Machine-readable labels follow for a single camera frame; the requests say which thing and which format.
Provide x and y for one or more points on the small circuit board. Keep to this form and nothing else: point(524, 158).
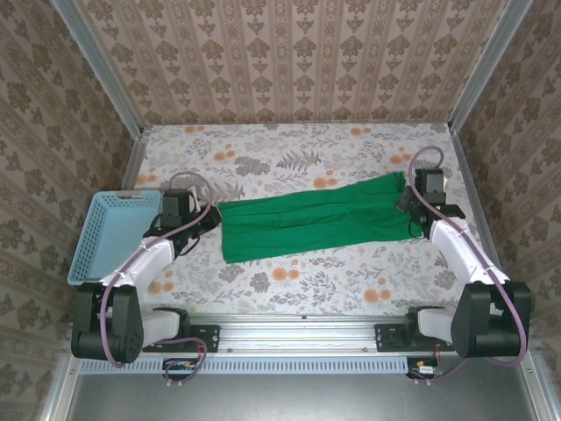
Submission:
point(179, 366)
point(423, 369)

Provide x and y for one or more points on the light blue plastic basket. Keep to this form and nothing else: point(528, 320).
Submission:
point(114, 237)

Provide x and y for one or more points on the long aluminium mounting rail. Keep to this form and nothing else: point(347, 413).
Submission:
point(298, 335)

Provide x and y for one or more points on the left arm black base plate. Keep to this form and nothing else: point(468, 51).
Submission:
point(208, 337)

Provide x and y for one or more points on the green t-shirt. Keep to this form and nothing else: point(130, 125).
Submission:
point(307, 219)

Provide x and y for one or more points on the short aluminium frame bar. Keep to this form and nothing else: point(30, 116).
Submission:
point(541, 394)
point(57, 390)

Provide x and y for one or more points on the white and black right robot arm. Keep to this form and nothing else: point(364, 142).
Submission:
point(464, 254)

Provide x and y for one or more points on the tall aluminium frame post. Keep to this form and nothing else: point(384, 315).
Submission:
point(101, 72)
point(488, 66)

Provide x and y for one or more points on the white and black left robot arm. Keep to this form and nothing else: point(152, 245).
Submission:
point(144, 259)

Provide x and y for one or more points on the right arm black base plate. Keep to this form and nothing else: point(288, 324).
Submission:
point(385, 337)

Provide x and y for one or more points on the floral table cloth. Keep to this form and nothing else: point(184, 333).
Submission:
point(315, 140)

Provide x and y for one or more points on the grey metal sheet panel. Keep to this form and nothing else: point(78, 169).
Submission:
point(285, 399)

